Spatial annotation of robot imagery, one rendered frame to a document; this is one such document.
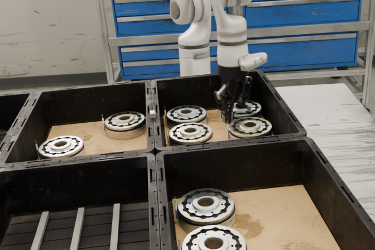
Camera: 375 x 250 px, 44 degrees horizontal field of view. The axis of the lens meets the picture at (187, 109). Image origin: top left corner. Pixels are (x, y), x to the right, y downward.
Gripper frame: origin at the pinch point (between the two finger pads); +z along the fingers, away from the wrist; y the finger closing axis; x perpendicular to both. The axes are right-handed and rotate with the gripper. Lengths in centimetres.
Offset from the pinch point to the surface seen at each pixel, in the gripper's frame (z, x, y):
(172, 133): -0.9, -5.5, 17.5
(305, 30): 27, -67, -170
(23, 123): -7, -30, 41
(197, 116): -0.8, -6.6, 6.9
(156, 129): -7.7, -0.2, 27.7
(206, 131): -0.6, 0.6, 12.4
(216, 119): 2.3, -5.2, 0.9
